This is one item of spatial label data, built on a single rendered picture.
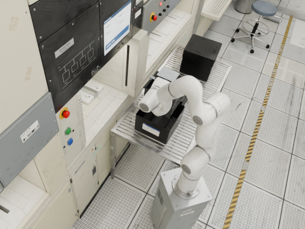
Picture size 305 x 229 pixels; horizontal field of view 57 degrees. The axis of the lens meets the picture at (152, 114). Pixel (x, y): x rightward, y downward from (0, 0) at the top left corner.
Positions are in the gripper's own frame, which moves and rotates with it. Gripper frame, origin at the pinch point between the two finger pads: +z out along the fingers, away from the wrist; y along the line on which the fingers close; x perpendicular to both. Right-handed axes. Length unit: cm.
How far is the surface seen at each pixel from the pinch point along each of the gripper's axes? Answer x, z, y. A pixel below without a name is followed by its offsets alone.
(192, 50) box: -25, 70, -6
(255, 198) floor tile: -127, 29, 102
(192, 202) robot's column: -50, -44, 48
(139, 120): -36.8, -13.7, -10.1
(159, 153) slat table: -50, -23, 13
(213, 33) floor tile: -126, 272, -27
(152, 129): -39.8, -13.8, 0.8
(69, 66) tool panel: 34, -56, -28
